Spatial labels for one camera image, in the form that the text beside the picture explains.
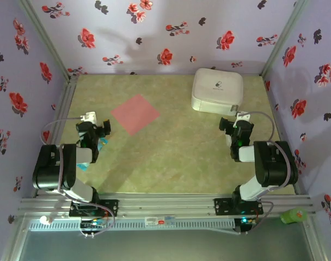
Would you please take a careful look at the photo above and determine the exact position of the pink paper sheet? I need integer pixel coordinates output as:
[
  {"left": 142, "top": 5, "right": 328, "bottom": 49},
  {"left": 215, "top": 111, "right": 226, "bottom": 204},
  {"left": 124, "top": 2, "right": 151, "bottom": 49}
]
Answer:
[{"left": 110, "top": 94, "right": 161, "bottom": 136}]

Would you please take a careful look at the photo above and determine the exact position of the white zippered case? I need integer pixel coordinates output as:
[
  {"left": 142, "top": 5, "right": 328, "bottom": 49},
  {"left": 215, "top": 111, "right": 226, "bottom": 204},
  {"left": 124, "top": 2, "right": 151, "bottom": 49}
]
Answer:
[{"left": 191, "top": 67, "right": 244, "bottom": 117}]

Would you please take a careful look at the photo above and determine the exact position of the small controller circuit board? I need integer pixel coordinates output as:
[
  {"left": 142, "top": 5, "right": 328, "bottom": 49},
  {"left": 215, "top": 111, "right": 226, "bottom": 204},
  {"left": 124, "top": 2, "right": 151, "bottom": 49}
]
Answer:
[
  {"left": 80, "top": 219, "right": 107, "bottom": 229},
  {"left": 240, "top": 216, "right": 258, "bottom": 226}
]

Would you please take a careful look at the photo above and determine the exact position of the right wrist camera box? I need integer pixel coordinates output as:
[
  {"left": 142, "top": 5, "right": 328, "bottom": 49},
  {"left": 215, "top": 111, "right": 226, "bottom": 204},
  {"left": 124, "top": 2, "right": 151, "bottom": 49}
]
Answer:
[{"left": 235, "top": 111, "right": 251, "bottom": 122}]

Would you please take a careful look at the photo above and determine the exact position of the grey right arm cable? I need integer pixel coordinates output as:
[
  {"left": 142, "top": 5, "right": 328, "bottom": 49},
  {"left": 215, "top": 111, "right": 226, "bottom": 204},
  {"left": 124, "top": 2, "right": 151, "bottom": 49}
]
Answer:
[{"left": 237, "top": 111, "right": 294, "bottom": 235}]

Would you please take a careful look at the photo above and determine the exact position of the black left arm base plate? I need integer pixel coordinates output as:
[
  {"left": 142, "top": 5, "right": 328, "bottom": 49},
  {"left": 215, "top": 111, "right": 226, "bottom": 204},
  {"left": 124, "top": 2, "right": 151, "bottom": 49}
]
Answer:
[{"left": 69, "top": 199, "right": 119, "bottom": 218}]

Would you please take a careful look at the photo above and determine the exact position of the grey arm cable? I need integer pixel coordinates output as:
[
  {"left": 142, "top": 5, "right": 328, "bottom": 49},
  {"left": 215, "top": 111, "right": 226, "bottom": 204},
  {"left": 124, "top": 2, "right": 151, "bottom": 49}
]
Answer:
[
  {"left": 237, "top": 111, "right": 294, "bottom": 235},
  {"left": 40, "top": 116, "right": 116, "bottom": 238}
]

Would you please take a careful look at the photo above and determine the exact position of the green plastic cup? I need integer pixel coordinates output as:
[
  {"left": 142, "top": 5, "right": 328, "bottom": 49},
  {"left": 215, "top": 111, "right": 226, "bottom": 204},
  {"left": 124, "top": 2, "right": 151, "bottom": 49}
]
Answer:
[{"left": 279, "top": 207, "right": 308, "bottom": 225}]

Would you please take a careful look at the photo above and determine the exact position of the white label with red mark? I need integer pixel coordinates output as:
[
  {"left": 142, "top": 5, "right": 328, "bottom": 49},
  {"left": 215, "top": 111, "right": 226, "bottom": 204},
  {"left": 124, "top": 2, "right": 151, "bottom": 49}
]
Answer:
[{"left": 144, "top": 216, "right": 176, "bottom": 226}]

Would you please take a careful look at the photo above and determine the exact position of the aluminium side rail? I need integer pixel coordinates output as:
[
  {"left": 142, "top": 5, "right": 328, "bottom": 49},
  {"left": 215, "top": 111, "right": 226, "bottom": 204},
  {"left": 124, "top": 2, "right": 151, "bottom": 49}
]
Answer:
[
  {"left": 32, "top": 74, "right": 79, "bottom": 198},
  {"left": 262, "top": 76, "right": 305, "bottom": 195}
]

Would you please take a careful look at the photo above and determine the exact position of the grey slotted cable duct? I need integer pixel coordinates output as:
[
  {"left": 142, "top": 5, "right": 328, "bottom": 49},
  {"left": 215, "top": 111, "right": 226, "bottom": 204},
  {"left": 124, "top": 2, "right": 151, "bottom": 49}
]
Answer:
[{"left": 28, "top": 219, "right": 236, "bottom": 232}]

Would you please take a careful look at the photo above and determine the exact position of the aluminium frame post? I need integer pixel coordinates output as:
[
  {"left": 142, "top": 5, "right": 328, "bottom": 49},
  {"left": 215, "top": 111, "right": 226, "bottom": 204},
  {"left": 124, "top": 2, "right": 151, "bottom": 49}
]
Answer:
[
  {"left": 1, "top": 214, "right": 29, "bottom": 261},
  {"left": 303, "top": 217, "right": 328, "bottom": 261},
  {"left": 17, "top": 0, "right": 71, "bottom": 81},
  {"left": 259, "top": 0, "right": 310, "bottom": 77}
]

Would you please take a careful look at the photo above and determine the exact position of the grey left arm cable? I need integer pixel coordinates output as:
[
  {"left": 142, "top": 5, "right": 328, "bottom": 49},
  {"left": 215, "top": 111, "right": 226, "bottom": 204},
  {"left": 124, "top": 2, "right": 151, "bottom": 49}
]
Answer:
[{"left": 40, "top": 116, "right": 116, "bottom": 238}]

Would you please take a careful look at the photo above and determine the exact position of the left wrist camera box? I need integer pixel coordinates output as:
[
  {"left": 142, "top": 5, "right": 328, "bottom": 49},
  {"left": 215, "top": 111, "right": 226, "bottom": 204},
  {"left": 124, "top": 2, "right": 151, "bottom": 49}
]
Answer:
[{"left": 80, "top": 111, "right": 97, "bottom": 123}]

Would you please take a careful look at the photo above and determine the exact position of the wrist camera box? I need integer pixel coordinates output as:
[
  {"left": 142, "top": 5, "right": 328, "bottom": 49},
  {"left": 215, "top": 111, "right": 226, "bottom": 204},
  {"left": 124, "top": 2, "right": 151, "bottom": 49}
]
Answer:
[
  {"left": 235, "top": 111, "right": 251, "bottom": 122},
  {"left": 80, "top": 111, "right": 97, "bottom": 123}
]

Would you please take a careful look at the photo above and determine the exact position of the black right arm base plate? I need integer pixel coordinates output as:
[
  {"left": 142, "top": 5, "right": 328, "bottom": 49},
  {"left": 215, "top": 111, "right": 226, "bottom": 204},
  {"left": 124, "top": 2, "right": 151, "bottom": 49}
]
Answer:
[{"left": 213, "top": 197, "right": 264, "bottom": 217}]

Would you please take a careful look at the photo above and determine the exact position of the teal plastic packet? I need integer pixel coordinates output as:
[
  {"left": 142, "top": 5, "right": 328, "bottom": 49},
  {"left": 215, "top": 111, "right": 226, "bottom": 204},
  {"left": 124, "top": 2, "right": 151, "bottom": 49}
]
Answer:
[{"left": 76, "top": 137, "right": 111, "bottom": 172}]

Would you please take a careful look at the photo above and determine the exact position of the wide aluminium base rail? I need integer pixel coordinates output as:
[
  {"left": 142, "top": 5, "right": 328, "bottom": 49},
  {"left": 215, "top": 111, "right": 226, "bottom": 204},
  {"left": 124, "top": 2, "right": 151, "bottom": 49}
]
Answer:
[{"left": 18, "top": 193, "right": 317, "bottom": 218}]

